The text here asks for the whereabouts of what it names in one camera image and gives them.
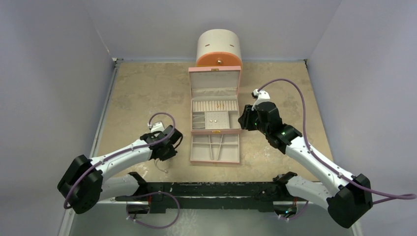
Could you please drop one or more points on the round beige orange box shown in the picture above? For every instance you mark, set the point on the round beige orange box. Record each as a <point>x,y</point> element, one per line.
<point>218,47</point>

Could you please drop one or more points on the aluminium frame rail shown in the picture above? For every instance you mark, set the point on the aluminium frame rail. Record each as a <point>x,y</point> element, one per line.
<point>104,101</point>

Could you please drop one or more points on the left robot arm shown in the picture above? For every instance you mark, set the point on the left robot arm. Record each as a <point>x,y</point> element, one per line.
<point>90,180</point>

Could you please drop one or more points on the pink box pull-out drawer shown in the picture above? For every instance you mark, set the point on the pink box pull-out drawer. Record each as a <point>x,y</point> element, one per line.
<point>215,149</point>

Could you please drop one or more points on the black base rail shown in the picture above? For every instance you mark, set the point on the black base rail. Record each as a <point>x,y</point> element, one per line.
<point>260,196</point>

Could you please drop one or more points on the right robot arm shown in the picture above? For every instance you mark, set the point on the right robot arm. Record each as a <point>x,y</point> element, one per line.
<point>340,192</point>

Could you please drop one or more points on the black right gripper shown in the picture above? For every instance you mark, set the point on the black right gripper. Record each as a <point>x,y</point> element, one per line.
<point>245,118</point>

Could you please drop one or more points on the pink jewelry box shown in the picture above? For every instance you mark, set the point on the pink jewelry box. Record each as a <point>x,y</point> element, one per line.
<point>214,95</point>

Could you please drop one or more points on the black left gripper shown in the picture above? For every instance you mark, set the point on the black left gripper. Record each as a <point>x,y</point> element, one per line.
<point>170,154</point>

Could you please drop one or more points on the silver pearl bangle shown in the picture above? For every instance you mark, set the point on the silver pearl bangle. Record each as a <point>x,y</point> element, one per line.
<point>159,165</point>

